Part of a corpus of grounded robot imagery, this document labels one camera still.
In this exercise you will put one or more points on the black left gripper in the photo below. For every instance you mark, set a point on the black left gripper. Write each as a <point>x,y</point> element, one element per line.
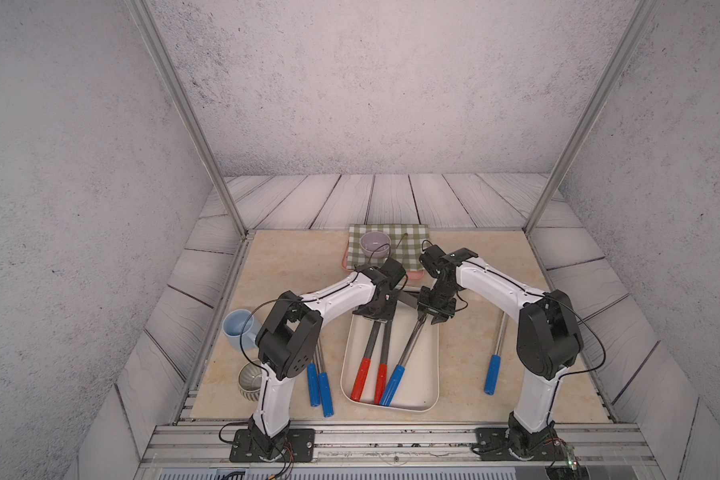
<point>389,314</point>

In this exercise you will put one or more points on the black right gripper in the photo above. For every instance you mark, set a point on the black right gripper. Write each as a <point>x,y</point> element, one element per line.
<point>438,315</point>

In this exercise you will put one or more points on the grey hoe red handle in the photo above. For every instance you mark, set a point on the grey hoe red handle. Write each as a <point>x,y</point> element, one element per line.
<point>362,372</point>
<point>381,378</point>

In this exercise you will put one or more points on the steel hoe blue handle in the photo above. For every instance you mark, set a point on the steel hoe blue handle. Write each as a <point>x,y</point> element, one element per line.
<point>399,370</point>
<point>323,383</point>
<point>313,384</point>
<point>494,367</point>

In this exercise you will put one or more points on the cream storage box tray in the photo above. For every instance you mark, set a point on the cream storage box tray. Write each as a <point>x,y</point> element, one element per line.
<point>418,390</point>

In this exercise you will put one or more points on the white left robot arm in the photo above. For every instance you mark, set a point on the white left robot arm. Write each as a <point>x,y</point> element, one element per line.
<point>288,338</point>

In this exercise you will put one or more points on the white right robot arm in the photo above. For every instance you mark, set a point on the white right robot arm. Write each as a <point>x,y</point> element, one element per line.
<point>548,337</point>

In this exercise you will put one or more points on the pink tray under cloth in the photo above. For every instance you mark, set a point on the pink tray under cloth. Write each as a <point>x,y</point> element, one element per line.
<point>407,255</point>

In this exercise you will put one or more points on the small purple bowl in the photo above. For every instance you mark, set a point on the small purple bowl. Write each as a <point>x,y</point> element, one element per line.
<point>375,244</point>

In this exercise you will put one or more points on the green checkered cloth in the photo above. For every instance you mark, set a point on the green checkered cloth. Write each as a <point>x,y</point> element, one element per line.
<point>417,233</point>

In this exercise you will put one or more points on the metal tongs on cloth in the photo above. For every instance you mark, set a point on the metal tongs on cloth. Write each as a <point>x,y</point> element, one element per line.
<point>393,250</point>

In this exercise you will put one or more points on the blue round cup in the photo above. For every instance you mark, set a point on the blue round cup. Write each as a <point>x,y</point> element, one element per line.
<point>240,328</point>

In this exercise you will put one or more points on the grey ribbed ceramic cup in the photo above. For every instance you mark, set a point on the grey ribbed ceramic cup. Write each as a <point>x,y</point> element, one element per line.
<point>249,381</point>

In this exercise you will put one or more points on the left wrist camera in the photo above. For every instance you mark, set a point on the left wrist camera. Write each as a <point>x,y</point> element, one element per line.
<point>394,271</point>

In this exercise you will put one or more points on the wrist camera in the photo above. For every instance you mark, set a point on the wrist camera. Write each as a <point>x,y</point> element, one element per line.
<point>431,260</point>
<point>394,271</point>

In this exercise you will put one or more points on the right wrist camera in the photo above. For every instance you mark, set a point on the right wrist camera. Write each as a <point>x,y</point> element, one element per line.
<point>431,260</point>

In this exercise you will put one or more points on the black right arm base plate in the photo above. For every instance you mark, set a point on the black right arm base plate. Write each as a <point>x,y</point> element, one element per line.
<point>499,444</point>

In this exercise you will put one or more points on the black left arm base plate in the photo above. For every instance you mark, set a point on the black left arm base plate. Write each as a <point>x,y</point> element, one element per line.
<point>292,444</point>

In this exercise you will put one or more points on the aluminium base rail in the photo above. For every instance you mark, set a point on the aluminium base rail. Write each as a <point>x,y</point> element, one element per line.
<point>387,446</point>

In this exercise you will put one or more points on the aluminium corner post right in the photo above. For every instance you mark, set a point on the aluminium corner post right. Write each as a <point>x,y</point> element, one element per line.
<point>619,60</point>

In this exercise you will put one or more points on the aluminium corner post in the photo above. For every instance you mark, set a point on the aluminium corner post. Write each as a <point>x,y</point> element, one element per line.
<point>619,60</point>
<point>150,33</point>

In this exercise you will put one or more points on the aluminium corner post left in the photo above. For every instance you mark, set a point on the aluminium corner post left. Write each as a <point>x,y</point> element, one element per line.
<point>150,33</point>

